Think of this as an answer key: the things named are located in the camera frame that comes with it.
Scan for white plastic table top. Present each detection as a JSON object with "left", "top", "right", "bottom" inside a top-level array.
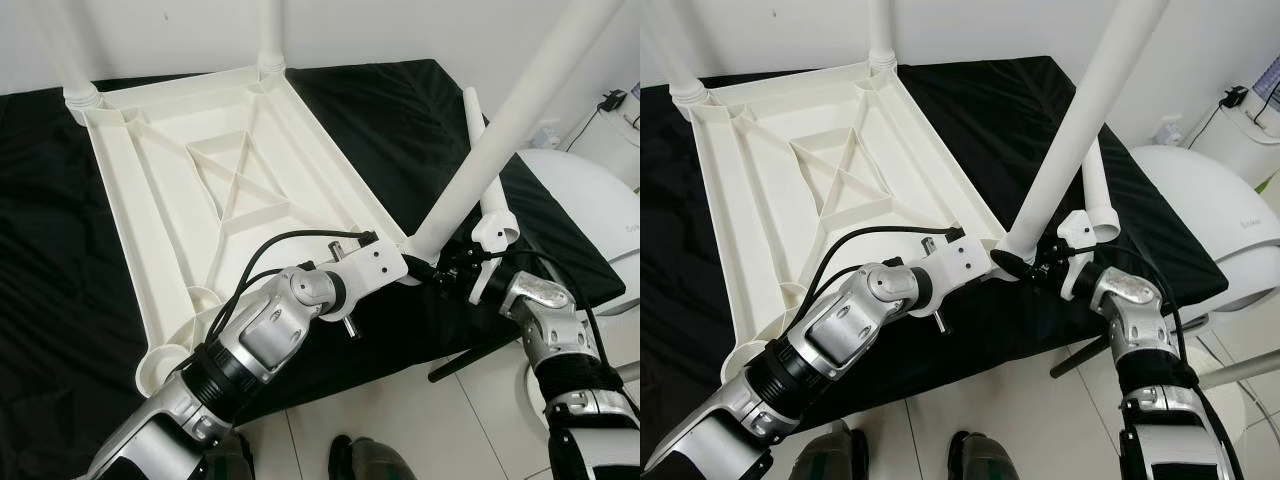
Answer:
[
  {"left": 672, "top": 60, "right": 1011, "bottom": 386},
  {"left": 65, "top": 62, "right": 421, "bottom": 396}
]

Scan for black metal table bar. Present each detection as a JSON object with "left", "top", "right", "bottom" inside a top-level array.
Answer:
[
  {"left": 1050, "top": 338, "right": 1111, "bottom": 379},
  {"left": 428, "top": 338, "right": 521, "bottom": 383}
]

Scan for grey robot right leg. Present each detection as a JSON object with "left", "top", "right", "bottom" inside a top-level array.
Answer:
[
  {"left": 948, "top": 430, "right": 1021, "bottom": 480},
  {"left": 328, "top": 435, "right": 416, "bottom": 480}
]

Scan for white box appliance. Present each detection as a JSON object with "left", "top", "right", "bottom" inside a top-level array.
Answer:
[
  {"left": 1190, "top": 95, "right": 1280, "bottom": 186},
  {"left": 580, "top": 100, "right": 641, "bottom": 186}
]

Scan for black table cloth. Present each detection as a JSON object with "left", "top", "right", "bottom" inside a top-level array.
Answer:
[
  {"left": 0, "top": 60, "right": 626, "bottom": 480},
  {"left": 640, "top": 55, "right": 1229, "bottom": 441}
]

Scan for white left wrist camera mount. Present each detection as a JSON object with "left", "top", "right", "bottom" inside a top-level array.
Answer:
[
  {"left": 325, "top": 238, "right": 409, "bottom": 321},
  {"left": 910, "top": 235, "right": 991, "bottom": 316}
]

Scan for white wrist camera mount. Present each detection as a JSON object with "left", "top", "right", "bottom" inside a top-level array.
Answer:
[
  {"left": 1055, "top": 210, "right": 1099, "bottom": 301},
  {"left": 910, "top": 235, "right": 991, "bottom": 316},
  {"left": 470, "top": 210, "right": 519, "bottom": 306},
  {"left": 325, "top": 238, "right": 409, "bottom": 321}
]

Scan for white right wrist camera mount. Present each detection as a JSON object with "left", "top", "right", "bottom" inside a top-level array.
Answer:
[
  {"left": 1055, "top": 210, "right": 1099, "bottom": 301},
  {"left": 470, "top": 210, "right": 519, "bottom": 306}
]

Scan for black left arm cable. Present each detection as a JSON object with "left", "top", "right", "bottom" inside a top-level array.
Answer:
[
  {"left": 205, "top": 230, "right": 379, "bottom": 351},
  {"left": 790, "top": 225, "right": 966, "bottom": 331}
]

